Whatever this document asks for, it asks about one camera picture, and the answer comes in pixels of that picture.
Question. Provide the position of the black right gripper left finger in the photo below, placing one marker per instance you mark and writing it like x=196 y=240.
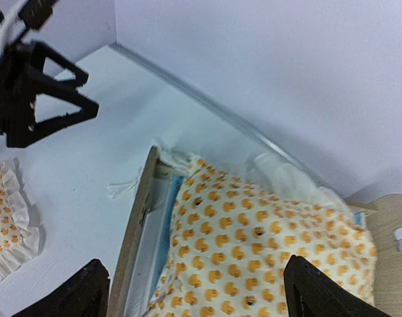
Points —
x=83 y=294

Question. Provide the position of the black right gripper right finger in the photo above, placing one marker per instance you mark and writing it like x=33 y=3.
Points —
x=309 y=292

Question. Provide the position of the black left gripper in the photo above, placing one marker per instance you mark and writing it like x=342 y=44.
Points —
x=25 y=122

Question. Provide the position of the duck print mattress cushion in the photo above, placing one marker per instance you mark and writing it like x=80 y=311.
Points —
x=202 y=242

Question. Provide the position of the wooden striped pet bed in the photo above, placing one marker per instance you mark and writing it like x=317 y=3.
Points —
x=382 y=217

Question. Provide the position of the duck print small pillow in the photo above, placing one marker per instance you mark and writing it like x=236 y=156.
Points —
x=19 y=238

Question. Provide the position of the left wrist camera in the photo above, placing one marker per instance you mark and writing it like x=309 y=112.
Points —
x=33 y=14

